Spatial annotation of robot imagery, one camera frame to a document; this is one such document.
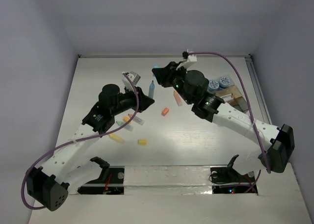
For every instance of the blue whiteboard marker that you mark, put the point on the blue whiteboard marker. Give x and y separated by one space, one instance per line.
228 99

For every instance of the blue highlighter pen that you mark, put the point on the blue highlighter pen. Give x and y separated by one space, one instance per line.
151 90

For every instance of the yellow highlighter cap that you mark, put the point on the yellow highlighter cap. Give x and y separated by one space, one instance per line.
142 142

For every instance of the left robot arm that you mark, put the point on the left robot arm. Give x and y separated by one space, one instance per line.
56 174

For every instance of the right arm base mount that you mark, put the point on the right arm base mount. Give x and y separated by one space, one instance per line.
226 180

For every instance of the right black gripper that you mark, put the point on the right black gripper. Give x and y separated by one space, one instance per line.
165 74

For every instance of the yellow highlighter pen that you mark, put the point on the yellow highlighter pen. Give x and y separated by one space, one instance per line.
116 138

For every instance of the blue patterned tape roll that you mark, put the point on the blue patterned tape roll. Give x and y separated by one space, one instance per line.
213 85

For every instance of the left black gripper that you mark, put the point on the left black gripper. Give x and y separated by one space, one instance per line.
144 101

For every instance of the clear compartment organizer box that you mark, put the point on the clear compartment organizer box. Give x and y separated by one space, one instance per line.
239 101

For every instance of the small orange cap left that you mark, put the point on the small orange cap left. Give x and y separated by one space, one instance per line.
126 119

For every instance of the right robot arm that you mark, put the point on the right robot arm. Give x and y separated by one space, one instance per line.
210 107

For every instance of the orange highlighter pen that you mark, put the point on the orange highlighter pen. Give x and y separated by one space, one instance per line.
178 98
136 119

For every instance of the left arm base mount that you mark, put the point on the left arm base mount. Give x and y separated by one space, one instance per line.
110 181

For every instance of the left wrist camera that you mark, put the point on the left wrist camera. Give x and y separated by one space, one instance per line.
133 77

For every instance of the green highlighter pen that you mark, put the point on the green highlighter pen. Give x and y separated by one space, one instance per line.
126 127

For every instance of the aluminium rail right edge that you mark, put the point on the aluminium rail right edge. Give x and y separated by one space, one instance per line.
262 106

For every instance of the orange highlighter cap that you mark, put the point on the orange highlighter cap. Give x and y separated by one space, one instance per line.
165 111

